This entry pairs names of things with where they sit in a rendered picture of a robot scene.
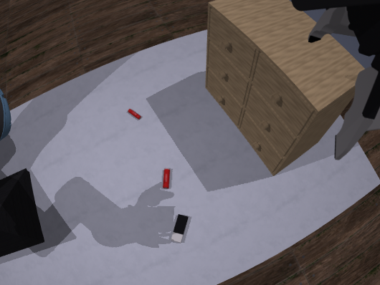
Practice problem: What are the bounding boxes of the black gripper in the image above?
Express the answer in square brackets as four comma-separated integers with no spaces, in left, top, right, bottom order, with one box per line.
[308,4,380,160]

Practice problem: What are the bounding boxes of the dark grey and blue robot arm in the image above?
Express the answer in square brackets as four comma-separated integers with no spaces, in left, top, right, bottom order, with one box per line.
[0,0,380,141]

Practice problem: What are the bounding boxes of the light brown wooden chest of drawers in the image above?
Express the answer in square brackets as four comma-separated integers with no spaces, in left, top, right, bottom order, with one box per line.
[205,0,365,176]

